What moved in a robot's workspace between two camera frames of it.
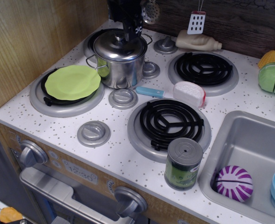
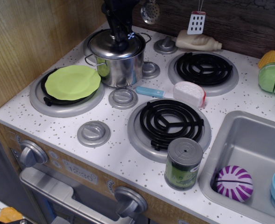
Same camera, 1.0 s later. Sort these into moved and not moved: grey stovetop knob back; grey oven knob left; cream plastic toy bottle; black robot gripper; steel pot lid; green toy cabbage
Moved: steel pot lid; black robot gripper
Not moved: cream plastic toy bottle; grey oven knob left; green toy cabbage; grey stovetop knob back
